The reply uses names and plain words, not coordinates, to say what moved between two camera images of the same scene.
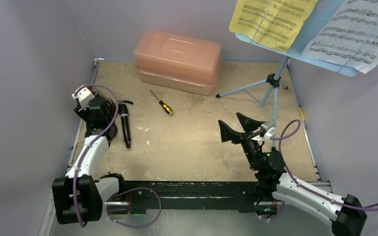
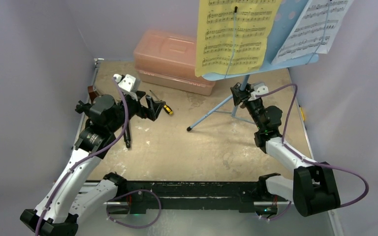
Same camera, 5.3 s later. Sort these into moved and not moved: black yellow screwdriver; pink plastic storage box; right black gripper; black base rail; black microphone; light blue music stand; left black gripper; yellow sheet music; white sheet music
Moved: light blue music stand; right black gripper; white sheet music; left black gripper; yellow sheet music
Not moved: black base rail; black microphone; black yellow screwdriver; pink plastic storage box
